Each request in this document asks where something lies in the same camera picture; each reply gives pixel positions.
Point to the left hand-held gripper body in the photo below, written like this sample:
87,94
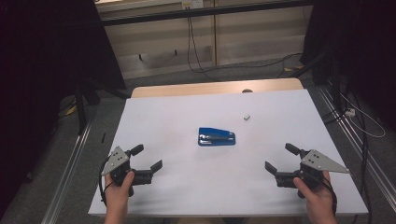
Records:
118,157

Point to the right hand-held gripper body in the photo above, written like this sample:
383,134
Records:
317,161

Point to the silver staple strip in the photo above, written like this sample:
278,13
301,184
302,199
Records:
247,117

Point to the blue stapler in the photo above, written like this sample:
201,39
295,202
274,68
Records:
214,137

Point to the person's left hand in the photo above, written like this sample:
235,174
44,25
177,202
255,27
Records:
116,194

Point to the person's right hand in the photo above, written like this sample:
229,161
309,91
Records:
317,197

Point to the small black pen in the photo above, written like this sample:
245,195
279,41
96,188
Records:
103,137

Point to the white power plug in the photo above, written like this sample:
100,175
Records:
350,112

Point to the black metal stand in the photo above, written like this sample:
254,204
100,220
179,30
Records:
82,109

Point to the yellow floor tape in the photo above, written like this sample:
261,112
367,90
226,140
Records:
71,110
294,67

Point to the black stand leg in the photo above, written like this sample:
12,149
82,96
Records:
308,65

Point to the black curtain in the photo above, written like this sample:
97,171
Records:
37,77
358,46

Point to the light wooden cabinet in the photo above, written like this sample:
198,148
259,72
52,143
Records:
255,34

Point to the black horizontal bar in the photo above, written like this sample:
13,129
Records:
199,12

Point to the aluminium floor rail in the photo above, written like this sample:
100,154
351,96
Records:
351,137
68,177

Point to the white wall socket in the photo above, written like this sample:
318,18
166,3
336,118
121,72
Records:
192,3

